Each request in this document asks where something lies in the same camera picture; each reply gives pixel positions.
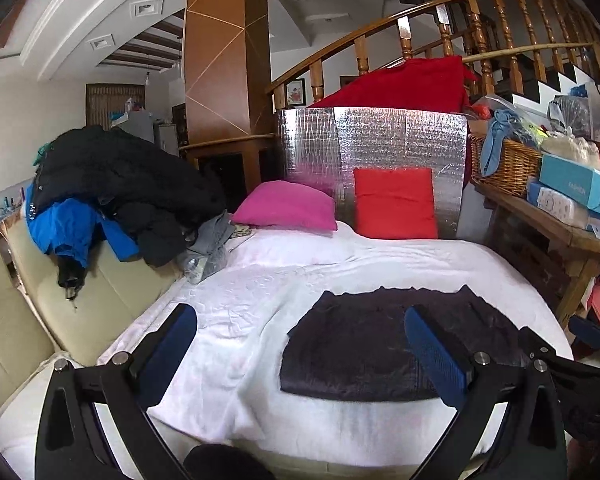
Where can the silver insulation mat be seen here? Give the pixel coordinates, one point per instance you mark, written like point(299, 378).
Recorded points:
point(380, 135)

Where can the dark dotted plastic bag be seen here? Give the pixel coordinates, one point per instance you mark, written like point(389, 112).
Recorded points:
point(572, 110)

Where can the dark wooden cabinet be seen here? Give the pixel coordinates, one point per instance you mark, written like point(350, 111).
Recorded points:
point(220, 165)

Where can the black coat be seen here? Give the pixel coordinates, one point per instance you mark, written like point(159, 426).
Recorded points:
point(105, 165)

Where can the beige sofa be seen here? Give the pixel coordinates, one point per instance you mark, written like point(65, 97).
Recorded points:
point(115, 290)

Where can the dark cloth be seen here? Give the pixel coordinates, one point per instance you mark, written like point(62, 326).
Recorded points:
point(225, 465)

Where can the red pillow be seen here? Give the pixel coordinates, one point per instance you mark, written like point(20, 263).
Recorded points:
point(395, 202)

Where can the wicker basket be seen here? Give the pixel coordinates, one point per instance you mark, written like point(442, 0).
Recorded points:
point(510, 165)

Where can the blue jacket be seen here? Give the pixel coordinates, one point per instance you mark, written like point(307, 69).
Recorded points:
point(65, 230)

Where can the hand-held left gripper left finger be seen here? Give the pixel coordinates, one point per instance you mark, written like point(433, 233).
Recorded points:
point(172, 345)

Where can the patterned tissue pack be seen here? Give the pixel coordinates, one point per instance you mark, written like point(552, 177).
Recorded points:
point(555, 205)

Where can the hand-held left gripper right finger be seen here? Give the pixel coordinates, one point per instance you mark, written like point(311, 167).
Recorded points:
point(435, 355)

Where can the grey appliance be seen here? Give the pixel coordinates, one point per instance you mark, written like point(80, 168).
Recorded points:
point(145, 125)

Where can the white staircase steps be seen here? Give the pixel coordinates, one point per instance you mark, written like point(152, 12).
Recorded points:
point(547, 92)

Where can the cream wrapped pack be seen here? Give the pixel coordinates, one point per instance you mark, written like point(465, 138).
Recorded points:
point(570, 150)

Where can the dark quilted jacket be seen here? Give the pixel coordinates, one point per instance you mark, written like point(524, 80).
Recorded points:
point(350, 345)

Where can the blue cloth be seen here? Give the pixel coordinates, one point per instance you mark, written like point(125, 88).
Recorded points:
point(495, 145)

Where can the light blue cardboard box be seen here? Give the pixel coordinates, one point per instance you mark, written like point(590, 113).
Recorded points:
point(570, 180)

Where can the wooden table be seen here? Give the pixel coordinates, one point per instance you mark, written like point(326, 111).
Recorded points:
point(545, 232)

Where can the square recessed ceiling light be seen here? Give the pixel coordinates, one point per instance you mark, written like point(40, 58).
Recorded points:
point(102, 42)
point(147, 10)

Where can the green cloth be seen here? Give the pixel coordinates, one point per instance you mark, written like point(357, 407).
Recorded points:
point(41, 155)

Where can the woven bamboo blind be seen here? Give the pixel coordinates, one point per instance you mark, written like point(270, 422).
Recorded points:
point(100, 105)

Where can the orange wooden column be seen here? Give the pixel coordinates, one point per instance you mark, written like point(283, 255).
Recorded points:
point(220, 60)

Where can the black jacket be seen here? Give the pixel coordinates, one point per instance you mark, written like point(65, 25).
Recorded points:
point(150, 235)

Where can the grey garment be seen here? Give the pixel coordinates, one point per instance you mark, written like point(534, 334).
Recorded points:
point(215, 240)

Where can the white quilted bed blanket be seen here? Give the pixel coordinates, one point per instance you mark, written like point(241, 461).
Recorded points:
point(260, 280)

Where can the framed picture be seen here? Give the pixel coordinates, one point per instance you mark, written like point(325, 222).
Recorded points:
point(295, 93)

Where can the pink pillow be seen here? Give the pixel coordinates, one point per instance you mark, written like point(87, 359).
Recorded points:
point(285, 205)

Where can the red cloth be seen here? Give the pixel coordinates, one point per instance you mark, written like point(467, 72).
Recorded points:
point(405, 85)

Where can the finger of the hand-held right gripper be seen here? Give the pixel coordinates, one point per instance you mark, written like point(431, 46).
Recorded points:
point(587, 329)
point(537, 344)

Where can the wooden stair railing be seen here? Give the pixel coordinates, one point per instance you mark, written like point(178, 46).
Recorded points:
point(361, 52)

